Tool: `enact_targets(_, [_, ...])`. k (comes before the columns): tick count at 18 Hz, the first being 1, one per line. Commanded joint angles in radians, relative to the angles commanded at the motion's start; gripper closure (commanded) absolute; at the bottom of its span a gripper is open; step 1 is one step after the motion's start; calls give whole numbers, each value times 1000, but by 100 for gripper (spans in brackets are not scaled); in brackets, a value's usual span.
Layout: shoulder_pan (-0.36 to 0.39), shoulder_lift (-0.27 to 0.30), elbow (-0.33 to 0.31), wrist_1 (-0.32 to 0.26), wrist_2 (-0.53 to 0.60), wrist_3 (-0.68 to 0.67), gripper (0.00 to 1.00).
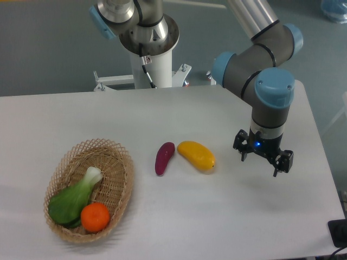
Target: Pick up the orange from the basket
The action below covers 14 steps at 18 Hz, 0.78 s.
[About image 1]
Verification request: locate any purple sweet potato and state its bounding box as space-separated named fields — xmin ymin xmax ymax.
xmin=155 ymin=142 xmax=175 ymax=176

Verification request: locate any orange fruit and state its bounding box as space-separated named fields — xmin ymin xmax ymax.
xmin=80 ymin=203 xmax=111 ymax=233

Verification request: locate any yellow mango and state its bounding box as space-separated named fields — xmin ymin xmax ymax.
xmin=177 ymin=141 xmax=216 ymax=172

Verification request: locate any black cable on pedestal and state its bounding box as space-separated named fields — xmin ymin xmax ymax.
xmin=137 ymin=42 xmax=158 ymax=89

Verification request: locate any green bok choy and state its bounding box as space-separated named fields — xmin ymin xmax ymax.
xmin=48 ymin=166 xmax=102 ymax=228

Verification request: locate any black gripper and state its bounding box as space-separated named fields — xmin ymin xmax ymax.
xmin=233 ymin=129 xmax=294 ymax=177

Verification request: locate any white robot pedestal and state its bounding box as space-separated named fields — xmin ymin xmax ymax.
xmin=93 ymin=16 xmax=217 ymax=92

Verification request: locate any woven wicker basket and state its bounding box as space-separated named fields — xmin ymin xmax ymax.
xmin=44 ymin=139 xmax=134 ymax=243

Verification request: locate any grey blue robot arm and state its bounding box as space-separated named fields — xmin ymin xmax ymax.
xmin=89 ymin=1 xmax=303 ymax=173

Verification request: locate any black device at table edge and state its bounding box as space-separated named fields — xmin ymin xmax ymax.
xmin=327 ymin=219 xmax=346 ymax=248

